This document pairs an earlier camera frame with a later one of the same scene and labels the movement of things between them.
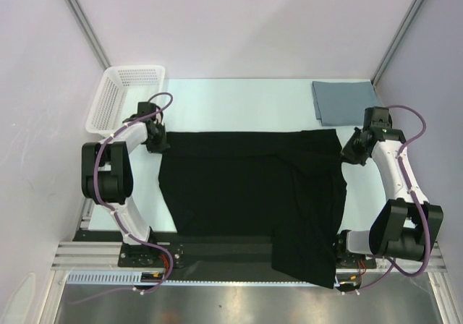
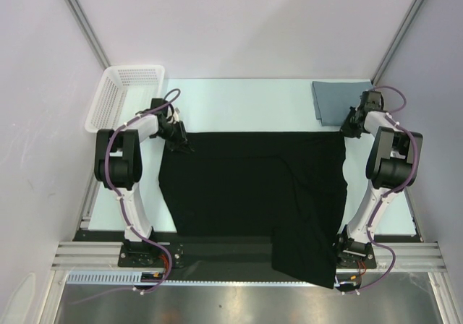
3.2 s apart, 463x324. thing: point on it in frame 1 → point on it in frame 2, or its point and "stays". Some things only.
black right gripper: [354, 152] → [351, 124]
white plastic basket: [118, 93] stays
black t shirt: [291, 184] stays
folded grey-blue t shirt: [343, 103] stays
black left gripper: [162, 145] → [181, 143]
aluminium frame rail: [110, 254] stays
